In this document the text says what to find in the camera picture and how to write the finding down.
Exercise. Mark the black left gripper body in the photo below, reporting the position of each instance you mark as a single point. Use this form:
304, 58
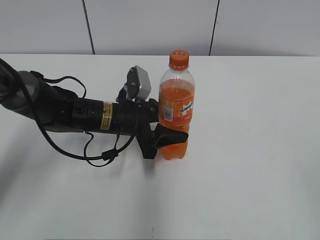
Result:
134, 118

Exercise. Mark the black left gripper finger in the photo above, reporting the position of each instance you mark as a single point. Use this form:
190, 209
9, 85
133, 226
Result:
163, 137

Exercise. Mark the orange soda bottle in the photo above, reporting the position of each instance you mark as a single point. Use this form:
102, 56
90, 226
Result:
176, 99

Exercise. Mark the orange bottle cap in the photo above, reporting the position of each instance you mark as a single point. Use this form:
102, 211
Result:
179, 60

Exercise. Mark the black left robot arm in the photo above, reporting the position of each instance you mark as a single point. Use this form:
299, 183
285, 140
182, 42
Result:
59, 110

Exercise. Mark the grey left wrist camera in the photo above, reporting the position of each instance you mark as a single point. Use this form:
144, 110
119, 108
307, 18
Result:
138, 85

